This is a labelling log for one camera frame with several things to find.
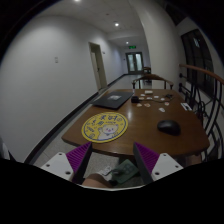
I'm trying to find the black laptop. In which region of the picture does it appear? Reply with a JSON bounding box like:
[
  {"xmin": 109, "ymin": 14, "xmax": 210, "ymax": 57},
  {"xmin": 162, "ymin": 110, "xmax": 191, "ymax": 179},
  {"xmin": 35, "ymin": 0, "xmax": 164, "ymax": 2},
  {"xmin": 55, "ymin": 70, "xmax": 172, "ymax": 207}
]
[{"xmin": 93, "ymin": 91, "xmax": 133, "ymax": 109}]

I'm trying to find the green exit sign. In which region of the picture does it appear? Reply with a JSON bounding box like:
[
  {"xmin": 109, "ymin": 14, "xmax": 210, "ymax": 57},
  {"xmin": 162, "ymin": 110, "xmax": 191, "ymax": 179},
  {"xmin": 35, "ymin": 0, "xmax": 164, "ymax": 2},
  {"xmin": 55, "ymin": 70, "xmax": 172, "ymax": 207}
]
[{"xmin": 129, "ymin": 45, "xmax": 136, "ymax": 49}]

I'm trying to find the round yellow cartoon mouse pad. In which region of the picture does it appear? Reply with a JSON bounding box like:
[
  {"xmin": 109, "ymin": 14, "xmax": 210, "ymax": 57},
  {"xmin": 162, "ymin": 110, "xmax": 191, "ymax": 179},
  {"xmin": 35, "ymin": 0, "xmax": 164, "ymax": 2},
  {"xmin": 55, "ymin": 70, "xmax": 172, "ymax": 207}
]
[{"xmin": 81, "ymin": 112, "xmax": 128, "ymax": 143}]

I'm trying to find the small black box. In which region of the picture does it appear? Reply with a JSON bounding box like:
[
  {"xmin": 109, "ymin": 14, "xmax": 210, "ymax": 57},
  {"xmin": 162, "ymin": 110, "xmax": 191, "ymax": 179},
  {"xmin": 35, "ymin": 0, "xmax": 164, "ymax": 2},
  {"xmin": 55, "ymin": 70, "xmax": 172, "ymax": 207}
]
[{"xmin": 131, "ymin": 96, "xmax": 140, "ymax": 103}]

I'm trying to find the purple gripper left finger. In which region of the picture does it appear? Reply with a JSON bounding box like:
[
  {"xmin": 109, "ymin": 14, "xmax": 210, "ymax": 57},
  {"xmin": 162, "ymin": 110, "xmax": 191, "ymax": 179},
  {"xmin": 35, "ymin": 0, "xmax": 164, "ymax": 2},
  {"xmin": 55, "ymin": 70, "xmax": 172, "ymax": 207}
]
[{"xmin": 40, "ymin": 141, "xmax": 94, "ymax": 185}]

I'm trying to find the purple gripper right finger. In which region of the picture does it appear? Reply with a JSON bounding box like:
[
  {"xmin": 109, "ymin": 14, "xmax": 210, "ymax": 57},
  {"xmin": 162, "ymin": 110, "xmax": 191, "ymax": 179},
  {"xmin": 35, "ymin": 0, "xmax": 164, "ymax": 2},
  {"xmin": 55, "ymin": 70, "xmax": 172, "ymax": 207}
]
[{"xmin": 132, "ymin": 141, "xmax": 185, "ymax": 185}]

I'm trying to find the double glass door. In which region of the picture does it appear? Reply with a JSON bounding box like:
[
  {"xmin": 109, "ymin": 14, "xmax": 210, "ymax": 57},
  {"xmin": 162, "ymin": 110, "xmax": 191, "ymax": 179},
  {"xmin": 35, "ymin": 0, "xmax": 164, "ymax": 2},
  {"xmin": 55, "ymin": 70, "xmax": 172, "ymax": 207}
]
[{"xmin": 126, "ymin": 52, "xmax": 144, "ymax": 74}]

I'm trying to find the wooden stair handrail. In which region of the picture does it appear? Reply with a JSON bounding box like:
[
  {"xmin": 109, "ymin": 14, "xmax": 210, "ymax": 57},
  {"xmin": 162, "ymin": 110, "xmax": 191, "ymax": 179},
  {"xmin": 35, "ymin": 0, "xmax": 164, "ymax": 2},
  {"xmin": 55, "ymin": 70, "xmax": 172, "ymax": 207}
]
[{"xmin": 179, "ymin": 64, "xmax": 224, "ymax": 85}]

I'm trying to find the black computer mouse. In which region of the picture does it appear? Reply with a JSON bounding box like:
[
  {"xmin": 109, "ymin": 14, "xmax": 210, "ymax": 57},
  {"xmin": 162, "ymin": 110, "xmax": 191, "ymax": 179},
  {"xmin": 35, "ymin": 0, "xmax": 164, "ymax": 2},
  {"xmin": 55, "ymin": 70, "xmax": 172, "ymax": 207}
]
[{"xmin": 157, "ymin": 120, "xmax": 181, "ymax": 136}]

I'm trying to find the wooden chair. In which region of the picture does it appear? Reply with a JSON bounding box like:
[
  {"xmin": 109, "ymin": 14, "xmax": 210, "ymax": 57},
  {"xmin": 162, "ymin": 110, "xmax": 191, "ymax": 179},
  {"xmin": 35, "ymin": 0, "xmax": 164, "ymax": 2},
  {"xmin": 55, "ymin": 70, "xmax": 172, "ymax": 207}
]
[{"xmin": 132, "ymin": 74, "xmax": 174, "ymax": 90}]

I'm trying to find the white card on table edge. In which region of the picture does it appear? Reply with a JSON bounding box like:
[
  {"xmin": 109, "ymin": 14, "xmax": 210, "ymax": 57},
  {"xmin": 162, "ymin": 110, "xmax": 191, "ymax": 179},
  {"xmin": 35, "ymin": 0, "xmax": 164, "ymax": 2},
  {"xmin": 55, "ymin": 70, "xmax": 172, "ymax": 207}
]
[{"xmin": 181, "ymin": 103, "xmax": 192, "ymax": 111}]

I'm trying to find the white door on left wall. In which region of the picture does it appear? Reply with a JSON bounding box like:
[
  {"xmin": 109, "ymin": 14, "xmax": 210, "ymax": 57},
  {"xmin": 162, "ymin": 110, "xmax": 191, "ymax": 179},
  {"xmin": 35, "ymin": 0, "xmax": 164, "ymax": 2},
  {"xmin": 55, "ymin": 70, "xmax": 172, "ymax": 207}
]
[{"xmin": 89, "ymin": 42, "xmax": 107, "ymax": 90}]

